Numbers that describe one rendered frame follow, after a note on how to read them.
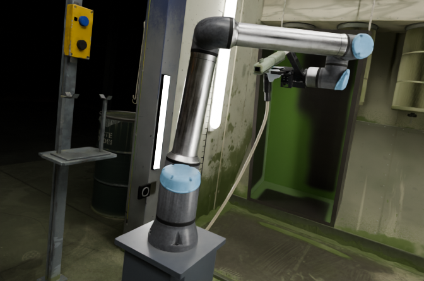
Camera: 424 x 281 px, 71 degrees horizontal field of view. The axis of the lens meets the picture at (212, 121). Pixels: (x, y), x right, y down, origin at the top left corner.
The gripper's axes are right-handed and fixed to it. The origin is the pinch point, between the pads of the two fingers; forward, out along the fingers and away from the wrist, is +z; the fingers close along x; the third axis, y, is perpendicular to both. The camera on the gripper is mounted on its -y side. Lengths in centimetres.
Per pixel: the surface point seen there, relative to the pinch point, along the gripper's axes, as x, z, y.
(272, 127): 65, 20, 65
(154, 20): 17, 83, -21
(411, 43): 167, -62, 17
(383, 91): 184, -48, 67
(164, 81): 5, 71, 15
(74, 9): -34, 88, -32
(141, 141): -12, 83, 53
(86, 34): -31, 88, -20
